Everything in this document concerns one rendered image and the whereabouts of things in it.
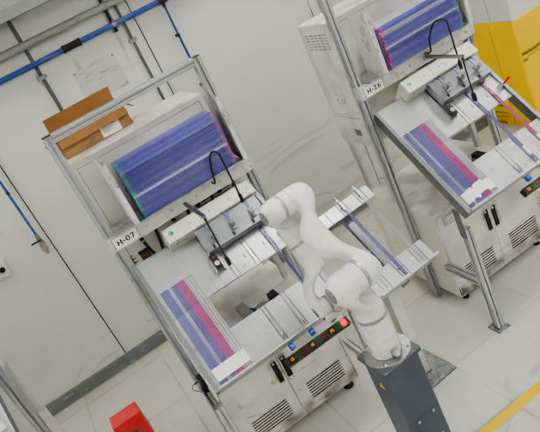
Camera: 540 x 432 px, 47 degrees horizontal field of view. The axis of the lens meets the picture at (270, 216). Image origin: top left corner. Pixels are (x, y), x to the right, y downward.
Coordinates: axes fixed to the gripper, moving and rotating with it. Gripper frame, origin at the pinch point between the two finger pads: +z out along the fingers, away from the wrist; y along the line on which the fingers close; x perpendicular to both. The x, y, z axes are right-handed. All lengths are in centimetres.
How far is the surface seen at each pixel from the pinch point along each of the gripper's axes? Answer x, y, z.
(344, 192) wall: 113, 116, 172
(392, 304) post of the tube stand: -7.2, 33.2, 23.9
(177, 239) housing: 70, -37, -5
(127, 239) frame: 80, -56, -11
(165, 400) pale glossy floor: 49, -84, 142
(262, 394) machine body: 0, -40, 52
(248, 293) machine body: 50, -14, 59
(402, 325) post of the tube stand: -16, 34, 34
